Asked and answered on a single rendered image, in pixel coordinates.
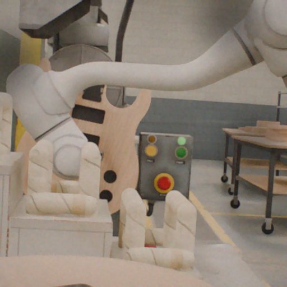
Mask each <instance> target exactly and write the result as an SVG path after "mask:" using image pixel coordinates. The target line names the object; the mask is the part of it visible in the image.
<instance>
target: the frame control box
mask: <svg viewBox="0 0 287 287"><path fill-rule="evenodd" d="M149 135H155V136H156V142H155V143H149V142H148V141H147V137H148V136H149ZM179 136H184V137H185V138H186V139H187V142H186V144H185V145H184V146H180V145H179V144H178V143H177V138H178V137H179ZM149 146H153V147H154V148H156V153H155V154H154V155H148V154H147V153H146V148H148V147H149ZM192 146H193V137H191V136H189V135H170V134H161V133H151V132H140V137H139V147H138V164H139V175H138V182H137V186H136V188H135V190H136V191H137V192H138V194H139V196H140V197H141V199H142V201H143V200H147V202H148V204H147V205H149V210H148V209H147V208H146V216H149V217H150V216H151V215H152V213H153V210H154V204H155V202H156V200H157V201H165V199H166V196H167V194H168V192H170V191H178V192H180V193H181V195H182V196H184V197H185V198H186V199H187V200H189V190H190V180H191V163H192ZM178 148H184V149H185V150H186V155H185V156H184V157H183V158H179V157H178V156H177V155H176V150H177V149H178ZM162 177H167V178H169V179H170V182H171V183H172V185H170V188H169V189H167V190H162V189H160V188H159V187H158V180H159V179H160V178H162ZM143 203H144V201H143ZM144 204H145V203H144ZM145 207H146V206H145Z"/></svg>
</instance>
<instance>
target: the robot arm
mask: <svg viewBox="0 0 287 287"><path fill-rule="evenodd" d="M263 61H265V62H266V64H267V65H268V67H269V69H270V71H271V72H272V74H274V75H275V76H276V77H278V78H279V77H282V79H283V82H284V84H285V86H286V89H287V0H254V1H253V2H252V4H251V6H250V9H249V12H248V14H247V16H246V17H245V18H244V19H243V20H242V21H241V22H240V23H238V24H237V25H235V26H234V27H233V28H231V29H230V30H229V31H227V32H226V34H225V35H224V36H223V37H222V38H221V39H220V40H219V41H218V42H217V43H215V44H214V45H213V46H212V47H211V48H210V49H208V50H207V51H206V52H205V53H204V54H203V55H202V56H200V57H199V58H197V59H195V60H194V61H191V62H189V63H185V64H179V65H159V64H139V63H119V62H91V63H85V64H81V65H78V66H75V67H72V68H71V69H68V70H66V71H63V72H54V71H48V72H44V71H43V70H42V69H41V68H40V67H38V66H35V65H33V64H22V65H21V66H19V67H18V68H16V69H15V70H14V71H13V72H12V73H11V74H10V75H9V77H8V78H7V81H6V92H7V94H9V95H11V96H12V98H13V109H14V111H15V113H16V115H17V116H18V118H19V120H20V122H21V123H22V125H23V126H24V127H25V129H26V130H27V131H28V133H29V134H30V135H32V137H33V139H34V140H35V141H36V143H38V142H39V141H40V140H49V141H50V142H51V143H52V144H53V169H52V172H53V173H54V174H55V175H56V176H58V177H60V178H63V179H67V180H73V179H79V178H80V161H81V148H82V146H83V144H85V143H87V142H88V141H87V138H86V137H85V136H84V135H83V134H82V132H81V130H80V129H79V128H78V126H77V125H76V124H75V123H74V121H73V119H72V118H71V116H70V115H69V112H70V110H71V109H72V108H73V107H74V106H75V101H76V98H77V96H78V94H79V93H80V92H81V91H82V90H84V89H87V88H88V87H91V86H96V85H107V86H119V87H130V88H137V89H148V90H159V91H189V90H195V89H199V88H202V87H205V86H208V85H211V84H214V83H216V82H217V81H219V80H221V79H223V78H226V77H228V76H231V75H233V74H235V73H238V72H240V71H244V70H246V69H248V68H251V67H253V66H255V65H257V64H259V63H261V62H263Z"/></svg>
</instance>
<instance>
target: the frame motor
mask: <svg viewBox="0 0 287 287"><path fill-rule="evenodd" d="M48 61H49V62H50V67H51V71H54V72H63V71H66V70H68V69H71V68H72V67H75V66H78V65H81V64H85V63H91V62H114V61H113V60H112V59H111V57H110V56H109V55H107V54H106V52H104V51H102V50H101V49H99V48H96V47H93V46H90V45H84V44H76V45H70V46H67V47H64V48H62V49H60V50H58V51H57V52H56V53H54V54H53V55H52V56H50V57H49V59H48ZM105 95H106V99H107V101H108V102H109V103H110V104H111V105H113V106H114V107H122V106H123V107H125V105H126V87H119V86H107V88H106V91H105Z"/></svg>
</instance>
